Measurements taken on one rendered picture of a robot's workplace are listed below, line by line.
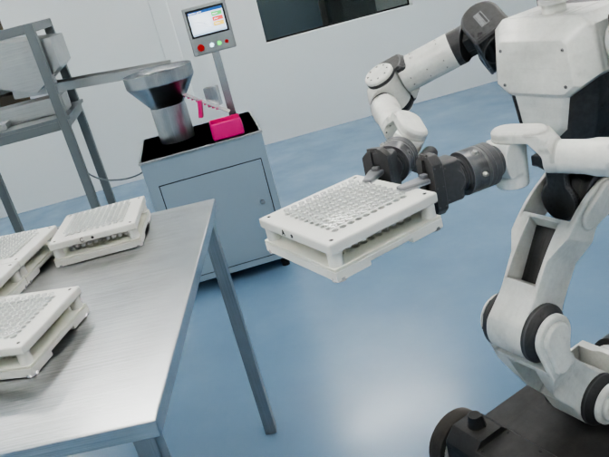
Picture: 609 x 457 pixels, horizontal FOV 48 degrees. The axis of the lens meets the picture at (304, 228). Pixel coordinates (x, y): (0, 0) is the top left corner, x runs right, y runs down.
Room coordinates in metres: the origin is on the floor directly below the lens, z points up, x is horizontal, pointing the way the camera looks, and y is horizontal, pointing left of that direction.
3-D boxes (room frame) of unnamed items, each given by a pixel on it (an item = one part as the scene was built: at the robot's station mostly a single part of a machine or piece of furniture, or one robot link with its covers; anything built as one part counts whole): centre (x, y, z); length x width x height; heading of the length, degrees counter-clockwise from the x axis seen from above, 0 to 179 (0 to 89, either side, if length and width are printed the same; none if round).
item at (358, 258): (1.19, -0.08, 1.01); 0.24 x 0.24 x 0.02; 28
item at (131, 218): (1.88, 0.57, 0.94); 0.25 x 0.24 x 0.02; 1
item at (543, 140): (1.25, -0.46, 1.06); 0.13 x 0.07 x 0.09; 46
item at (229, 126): (3.38, 0.26, 0.80); 0.16 x 0.12 x 0.09; 95
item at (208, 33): (3.72, 0.23, 1.07); 0.23 x 0.10 x 0.62; 95
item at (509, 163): (1.27, -0.41, 1.04); 0.11 x 0.11 x 0.11; 20
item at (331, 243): (1.19, -0.08, 1.05); 0.25 x 0.24 x 0.02; 118
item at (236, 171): (3.56, 0.42, 0.38); 0.63 x 0.57 x 0.76; 95
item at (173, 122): (3.61, 0.47, 0.95); 0.49 x 0.36 x 0.38; 95
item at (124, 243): (1.88, 0.57, 0.89); 0.24 x 0.24 x 0.02; 1
